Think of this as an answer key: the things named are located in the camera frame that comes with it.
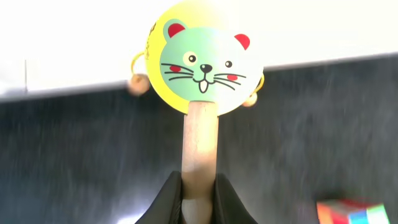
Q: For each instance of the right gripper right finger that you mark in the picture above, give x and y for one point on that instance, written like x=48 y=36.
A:
x=230 y=205

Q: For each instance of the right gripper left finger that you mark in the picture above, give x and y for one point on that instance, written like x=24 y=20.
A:
x=166 y=205

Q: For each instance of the yellow cat-face rattle drum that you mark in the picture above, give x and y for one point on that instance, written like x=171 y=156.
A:
x=202 y=68

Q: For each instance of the many-coloured puzzle cube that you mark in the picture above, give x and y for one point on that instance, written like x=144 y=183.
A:
x=351 y=213

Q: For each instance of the white shelf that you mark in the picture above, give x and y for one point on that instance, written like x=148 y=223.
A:
x=311 y=28

